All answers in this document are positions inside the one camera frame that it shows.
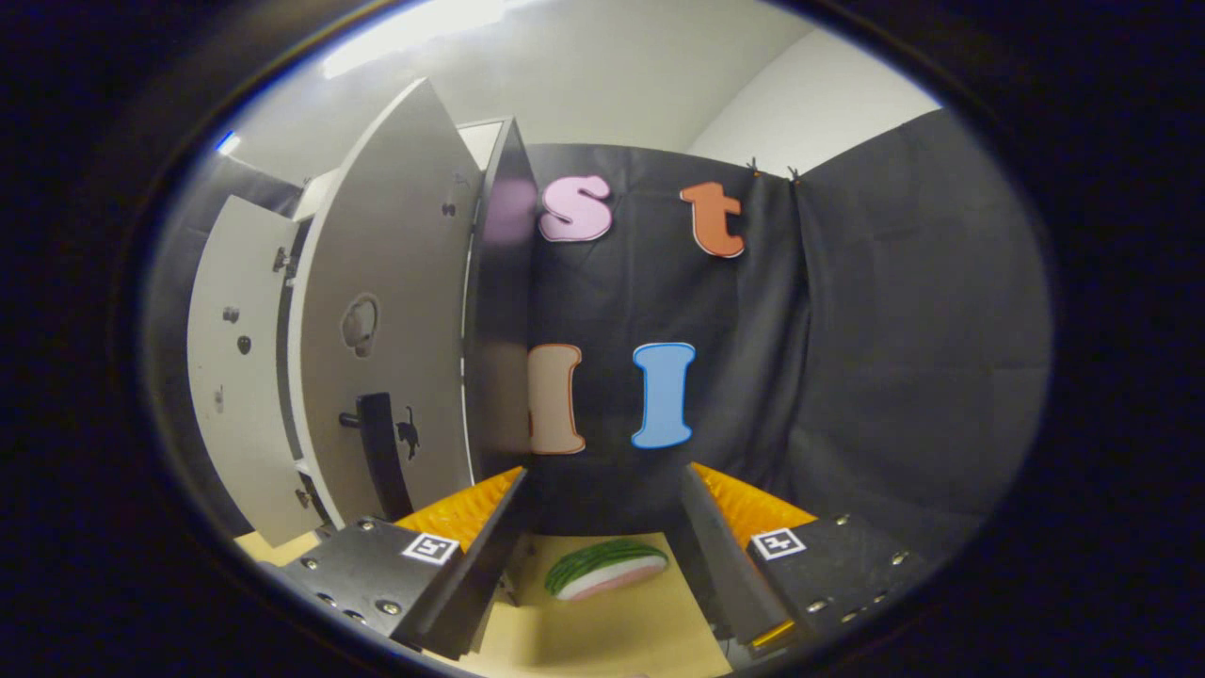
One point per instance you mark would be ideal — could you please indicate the ceiling light panel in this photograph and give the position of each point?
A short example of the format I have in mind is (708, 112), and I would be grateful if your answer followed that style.
(414, 33)

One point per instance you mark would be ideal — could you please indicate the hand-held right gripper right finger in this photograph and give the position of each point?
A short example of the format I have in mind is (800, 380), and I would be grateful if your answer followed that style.
(720, 556)

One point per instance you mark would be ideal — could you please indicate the toy watermelon slice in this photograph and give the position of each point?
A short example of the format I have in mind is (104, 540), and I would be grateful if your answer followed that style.
(602, 568)

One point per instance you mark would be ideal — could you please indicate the white cabinet door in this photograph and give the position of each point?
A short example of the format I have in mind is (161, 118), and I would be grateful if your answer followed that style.
(231, 395)

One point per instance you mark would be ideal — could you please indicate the white cabinet with grey interior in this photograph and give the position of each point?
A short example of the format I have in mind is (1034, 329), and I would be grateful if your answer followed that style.
(499, 311)

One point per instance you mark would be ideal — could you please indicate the white cabinet door cat print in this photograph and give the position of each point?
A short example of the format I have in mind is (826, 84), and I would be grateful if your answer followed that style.
(395, 235)

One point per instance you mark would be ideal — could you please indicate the black backdrop cloth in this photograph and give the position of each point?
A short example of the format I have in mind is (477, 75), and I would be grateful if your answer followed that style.
(847, 358)

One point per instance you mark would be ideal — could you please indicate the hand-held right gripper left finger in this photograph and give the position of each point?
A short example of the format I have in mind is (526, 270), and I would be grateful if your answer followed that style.
(490, 556)

